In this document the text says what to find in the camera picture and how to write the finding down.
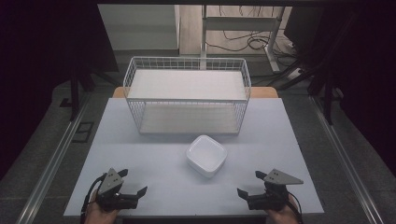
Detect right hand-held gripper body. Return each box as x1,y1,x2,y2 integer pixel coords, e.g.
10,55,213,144
247,168,304,212

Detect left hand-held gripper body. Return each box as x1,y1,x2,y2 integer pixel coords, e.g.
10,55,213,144
94,167,139,213

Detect white square plate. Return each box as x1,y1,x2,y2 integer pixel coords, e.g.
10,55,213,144
185,134,229,179

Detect white wire basket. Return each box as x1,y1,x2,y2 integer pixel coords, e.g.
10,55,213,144
122,56,252,136

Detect person's right hand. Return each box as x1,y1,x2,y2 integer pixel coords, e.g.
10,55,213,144
264,194,302,224

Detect person's left hand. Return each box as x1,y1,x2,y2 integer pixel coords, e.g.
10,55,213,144
83,189,121,224

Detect wooden table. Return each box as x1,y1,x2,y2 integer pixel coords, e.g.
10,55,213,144
111,86,280,100

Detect black metal stand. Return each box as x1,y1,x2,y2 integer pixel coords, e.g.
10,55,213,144
68,52,120,123
275,12,358,126

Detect white power strip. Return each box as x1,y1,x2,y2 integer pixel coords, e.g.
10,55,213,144
285,67,304,81

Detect dark curtain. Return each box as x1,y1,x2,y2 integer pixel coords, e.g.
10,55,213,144
284,4,396,178
0,0,120,181

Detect white cabinet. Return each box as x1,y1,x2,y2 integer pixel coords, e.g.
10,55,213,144
97,4,182,52

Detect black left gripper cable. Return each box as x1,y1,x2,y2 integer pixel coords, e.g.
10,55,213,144
79,173,109,224

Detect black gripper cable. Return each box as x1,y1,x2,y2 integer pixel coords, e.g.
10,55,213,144
79,173,109,224
287,191,304,224

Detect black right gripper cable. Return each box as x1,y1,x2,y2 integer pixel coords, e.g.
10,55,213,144
287,191,304,224

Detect black floor bracket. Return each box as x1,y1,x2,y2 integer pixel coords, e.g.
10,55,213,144
72,120,95,144

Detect aluminium floor rail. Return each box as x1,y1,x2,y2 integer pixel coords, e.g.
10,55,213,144
308,94,387,224
16,92,92,224

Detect black floor cables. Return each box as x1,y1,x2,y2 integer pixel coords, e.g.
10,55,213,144
205,5,302,60

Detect white metal desk frame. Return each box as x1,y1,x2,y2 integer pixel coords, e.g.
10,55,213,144
200,5,286,75

